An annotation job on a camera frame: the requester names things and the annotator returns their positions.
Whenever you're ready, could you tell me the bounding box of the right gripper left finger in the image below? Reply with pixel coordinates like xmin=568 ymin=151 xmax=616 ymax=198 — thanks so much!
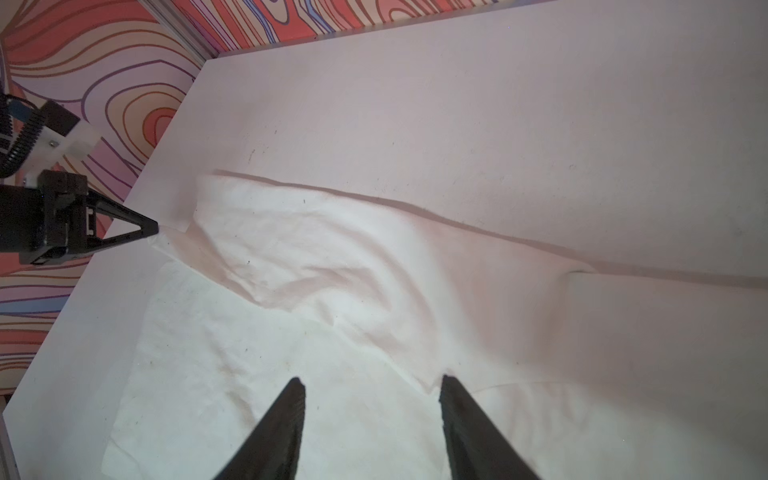
xmin=215 ymin=377 xmax=306 ymax=480

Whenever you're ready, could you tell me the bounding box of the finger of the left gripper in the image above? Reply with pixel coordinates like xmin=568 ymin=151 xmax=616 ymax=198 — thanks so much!
xmin=87 ymin=190 xmax=158 ymax=231
xmin=86 ymin=225 xmax=159 ymax=252

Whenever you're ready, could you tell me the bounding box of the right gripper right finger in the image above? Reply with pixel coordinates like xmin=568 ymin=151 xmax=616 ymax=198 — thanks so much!
xmin=439 ymin=375 xmax=540 ymax=480

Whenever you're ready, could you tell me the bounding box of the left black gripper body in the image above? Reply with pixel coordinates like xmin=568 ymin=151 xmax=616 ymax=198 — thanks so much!
xmin=1 ymin=170 xmax=89 ymax=265

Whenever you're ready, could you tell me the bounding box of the white t shirt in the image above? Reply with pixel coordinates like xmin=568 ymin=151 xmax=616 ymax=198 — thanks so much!
xmin=102 ymin=175 xmax=767 ymax=479

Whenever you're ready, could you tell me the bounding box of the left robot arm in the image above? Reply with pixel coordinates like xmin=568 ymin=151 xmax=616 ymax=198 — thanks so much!
xmin=1 ymin=93 xmax=159 ymax=266

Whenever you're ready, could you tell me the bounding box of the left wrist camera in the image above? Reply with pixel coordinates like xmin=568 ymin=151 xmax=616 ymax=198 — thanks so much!
xmin=21 ymin=100 xmax=101 ymax=187

